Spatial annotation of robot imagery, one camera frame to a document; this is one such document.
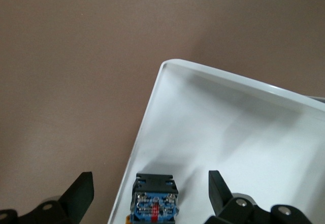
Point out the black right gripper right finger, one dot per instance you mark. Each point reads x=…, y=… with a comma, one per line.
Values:
x=221, y=198

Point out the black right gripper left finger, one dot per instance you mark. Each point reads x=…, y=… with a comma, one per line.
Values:
x=76, y=198

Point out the red push button switch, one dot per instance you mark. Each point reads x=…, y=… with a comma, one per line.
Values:
x=155, y=198

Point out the white plastic drawer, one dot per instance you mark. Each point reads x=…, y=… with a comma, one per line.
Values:
x=228, y=132

